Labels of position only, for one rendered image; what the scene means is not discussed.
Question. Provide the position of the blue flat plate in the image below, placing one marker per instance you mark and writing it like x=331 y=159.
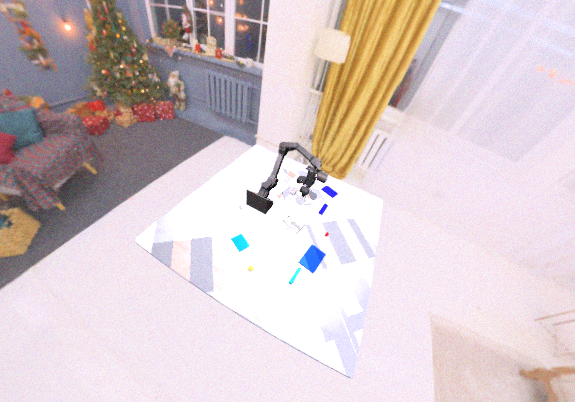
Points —
x=311 y=259
x=329 y=191

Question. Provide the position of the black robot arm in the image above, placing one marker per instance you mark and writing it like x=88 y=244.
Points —
x=284 y=147

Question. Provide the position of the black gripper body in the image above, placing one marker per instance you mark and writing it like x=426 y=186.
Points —
x=309 y=182

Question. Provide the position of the cyan flat square plate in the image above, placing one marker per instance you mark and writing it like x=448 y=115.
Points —
x=240 y=242

